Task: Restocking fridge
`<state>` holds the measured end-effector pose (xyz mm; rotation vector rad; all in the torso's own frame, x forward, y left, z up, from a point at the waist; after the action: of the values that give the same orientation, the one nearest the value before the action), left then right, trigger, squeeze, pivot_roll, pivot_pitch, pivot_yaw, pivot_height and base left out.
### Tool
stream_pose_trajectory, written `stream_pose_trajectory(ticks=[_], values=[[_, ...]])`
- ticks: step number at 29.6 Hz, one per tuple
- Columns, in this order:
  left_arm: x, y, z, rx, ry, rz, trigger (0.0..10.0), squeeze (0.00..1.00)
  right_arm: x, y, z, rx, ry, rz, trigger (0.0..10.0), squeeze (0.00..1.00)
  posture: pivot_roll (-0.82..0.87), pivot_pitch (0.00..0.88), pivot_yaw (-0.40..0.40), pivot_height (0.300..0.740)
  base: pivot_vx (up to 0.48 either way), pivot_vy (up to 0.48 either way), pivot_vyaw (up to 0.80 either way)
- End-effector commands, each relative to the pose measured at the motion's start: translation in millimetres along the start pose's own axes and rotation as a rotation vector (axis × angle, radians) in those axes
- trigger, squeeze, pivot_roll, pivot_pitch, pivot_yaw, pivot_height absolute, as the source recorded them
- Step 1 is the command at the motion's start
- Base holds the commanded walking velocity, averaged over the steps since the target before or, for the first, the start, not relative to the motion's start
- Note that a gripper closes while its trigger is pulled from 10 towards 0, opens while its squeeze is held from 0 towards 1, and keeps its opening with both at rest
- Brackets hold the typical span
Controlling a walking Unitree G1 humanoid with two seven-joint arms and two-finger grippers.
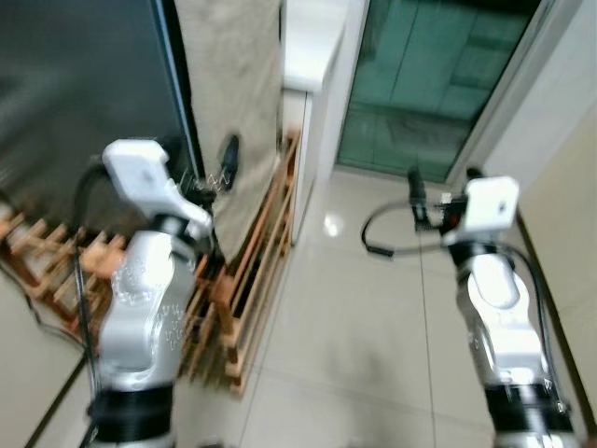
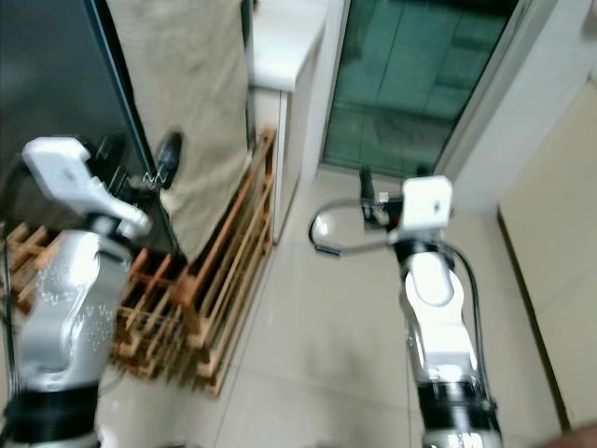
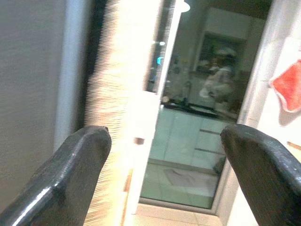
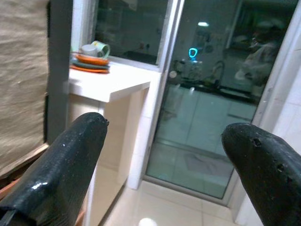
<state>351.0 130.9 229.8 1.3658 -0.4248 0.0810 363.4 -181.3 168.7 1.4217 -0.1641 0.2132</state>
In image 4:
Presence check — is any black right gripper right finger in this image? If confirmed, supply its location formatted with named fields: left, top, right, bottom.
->
left=222, top=122, right=301, bottom=226

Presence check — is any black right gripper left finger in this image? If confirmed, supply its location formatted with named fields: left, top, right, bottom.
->
left=0, top=112, right=110, bottom=226

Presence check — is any glass sliding door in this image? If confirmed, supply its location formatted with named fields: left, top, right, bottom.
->
left=141, top=0, right=301, bottom=208

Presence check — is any white ledge counter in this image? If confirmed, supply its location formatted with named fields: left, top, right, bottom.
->
left=68, top=60, right=163, bottom=190

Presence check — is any beige linen cloth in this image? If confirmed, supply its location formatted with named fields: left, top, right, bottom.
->
left=0, top=0, right=50, bottom=176

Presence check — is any orange plate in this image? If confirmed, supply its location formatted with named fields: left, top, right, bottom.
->
left=75, top=54, right=110, bottom=66
left=70, top=65, right=111, bottom=74

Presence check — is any teal plate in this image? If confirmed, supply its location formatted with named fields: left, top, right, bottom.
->
left=71, top=60, right=111, bottom=71

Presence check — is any white bowl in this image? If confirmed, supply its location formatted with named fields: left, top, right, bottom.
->
left=81, top=44, right=98, bottom=57

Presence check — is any green patterned mug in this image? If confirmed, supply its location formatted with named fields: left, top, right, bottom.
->
left=90, top=40, right=111, bottom=59

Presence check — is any glass window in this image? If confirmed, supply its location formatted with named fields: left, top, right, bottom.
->
left=72, top=0, right=174, bottom=71

